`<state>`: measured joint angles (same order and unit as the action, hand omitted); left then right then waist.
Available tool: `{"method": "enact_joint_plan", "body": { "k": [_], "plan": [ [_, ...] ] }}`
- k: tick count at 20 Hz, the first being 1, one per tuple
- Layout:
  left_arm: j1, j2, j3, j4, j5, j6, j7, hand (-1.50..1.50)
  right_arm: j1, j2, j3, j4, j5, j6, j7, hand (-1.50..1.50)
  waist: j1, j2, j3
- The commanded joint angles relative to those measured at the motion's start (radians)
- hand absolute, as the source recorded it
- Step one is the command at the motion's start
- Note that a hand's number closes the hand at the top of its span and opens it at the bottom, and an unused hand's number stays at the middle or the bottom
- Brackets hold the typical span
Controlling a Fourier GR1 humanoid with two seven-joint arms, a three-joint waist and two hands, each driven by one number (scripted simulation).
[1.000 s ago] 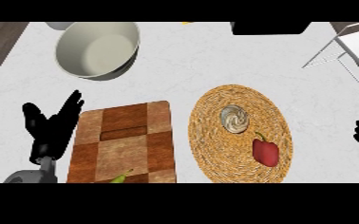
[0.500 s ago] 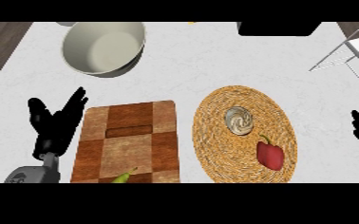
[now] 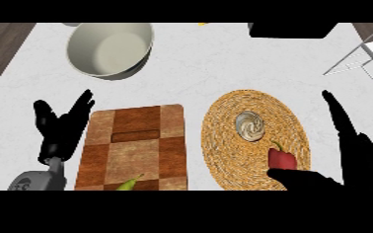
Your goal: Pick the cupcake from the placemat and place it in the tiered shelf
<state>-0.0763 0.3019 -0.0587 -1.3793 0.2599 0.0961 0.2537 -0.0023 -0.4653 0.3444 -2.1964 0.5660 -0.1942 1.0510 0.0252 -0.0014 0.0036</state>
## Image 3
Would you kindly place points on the pale grey pot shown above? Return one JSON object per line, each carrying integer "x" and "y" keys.
{"x": 110, "y": 50}

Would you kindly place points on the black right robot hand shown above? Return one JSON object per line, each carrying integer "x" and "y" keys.
{"x": 350, "y": 158}

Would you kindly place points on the round woven straw placemat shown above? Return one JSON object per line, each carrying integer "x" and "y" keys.
{"x": 242, "y": 151}

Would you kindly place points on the small yellow object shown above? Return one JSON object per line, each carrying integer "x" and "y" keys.
{"x": 203, "y": 23}

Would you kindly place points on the checkered wooden cutting board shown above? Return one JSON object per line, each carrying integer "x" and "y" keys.
{"x": 133, "y": 148}

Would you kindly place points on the white frosted cupcake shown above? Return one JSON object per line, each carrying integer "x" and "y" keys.
{"x": 250, "y": 126}

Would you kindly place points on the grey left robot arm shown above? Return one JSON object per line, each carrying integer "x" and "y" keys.
{"x": 42, "y": 179}

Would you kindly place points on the black appliance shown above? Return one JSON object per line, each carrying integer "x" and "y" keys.
{"x": 291, "y": 30}

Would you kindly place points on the red bell pepper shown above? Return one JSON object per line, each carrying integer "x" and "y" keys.
{"x": 282, "y": 159}

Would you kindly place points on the green pear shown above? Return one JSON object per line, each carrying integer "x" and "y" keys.
{"x": 129, "y": 184}

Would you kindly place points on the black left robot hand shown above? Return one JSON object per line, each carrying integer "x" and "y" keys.
{"x": 63, "y": 128}

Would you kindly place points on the grey round object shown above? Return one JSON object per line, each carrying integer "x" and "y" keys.
{"x": 71, "y": 24}

